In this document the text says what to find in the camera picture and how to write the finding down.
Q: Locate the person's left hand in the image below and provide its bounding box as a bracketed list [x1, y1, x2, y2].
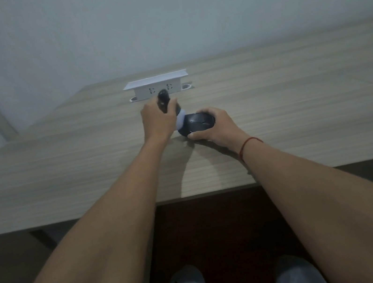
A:
[138, 93, 186, 147]

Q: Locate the person's right hand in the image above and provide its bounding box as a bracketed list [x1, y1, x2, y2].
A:
[183, 101, 254, 163]

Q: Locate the black computer mouse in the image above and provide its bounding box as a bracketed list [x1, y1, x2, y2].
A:
[176, 109, 218, 140]

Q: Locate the black handled white cleaning tool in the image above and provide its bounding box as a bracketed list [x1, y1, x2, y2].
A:
[156, 86, 192, 141]

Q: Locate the person's left forearm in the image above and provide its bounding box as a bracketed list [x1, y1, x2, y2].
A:
[0, 135, 201, 283]

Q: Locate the person's right forearm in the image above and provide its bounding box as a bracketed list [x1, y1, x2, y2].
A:
[237, 118, 373, 283]

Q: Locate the white desk power socket box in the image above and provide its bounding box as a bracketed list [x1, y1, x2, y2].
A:
[122, 68, 196, 105]

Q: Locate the person's right leg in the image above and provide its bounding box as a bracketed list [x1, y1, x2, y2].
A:
[271, 248, 331, 283]

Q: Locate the dark table leg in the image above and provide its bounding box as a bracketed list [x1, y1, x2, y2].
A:
[29, 226, 60, 253]

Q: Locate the red string bracelet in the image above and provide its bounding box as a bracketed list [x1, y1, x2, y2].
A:
[236, 135, 267, 164]

